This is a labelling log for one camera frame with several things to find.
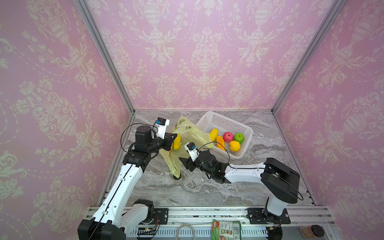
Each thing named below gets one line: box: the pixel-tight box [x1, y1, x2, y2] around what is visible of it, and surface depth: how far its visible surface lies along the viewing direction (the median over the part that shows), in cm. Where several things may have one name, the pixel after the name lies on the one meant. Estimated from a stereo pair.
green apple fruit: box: [233, 132, 245, 144], surface depth 99 cm
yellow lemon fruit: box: [210, 128, 219, 142], surface depth 102 cm
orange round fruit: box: [229, 140, 241, 152], surface depth 96 cm
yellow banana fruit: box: [173, 134, 182, 151], surface depth 100 cm
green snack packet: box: [211, 219, 242, 240], surface depth 70 cm
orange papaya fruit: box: [216, 135, 226, 151], surface depth 100 cm
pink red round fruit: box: [223, 132, 234, 143], surface depth 100 cm
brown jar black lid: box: [299, 224, 325, 239], surface depth 65 cm
